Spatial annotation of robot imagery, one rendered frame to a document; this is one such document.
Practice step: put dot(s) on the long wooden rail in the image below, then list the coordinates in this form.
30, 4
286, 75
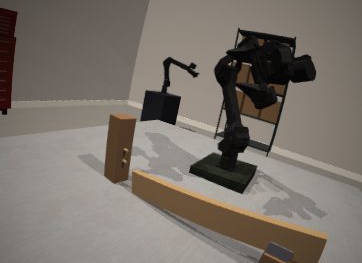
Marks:
240, 224

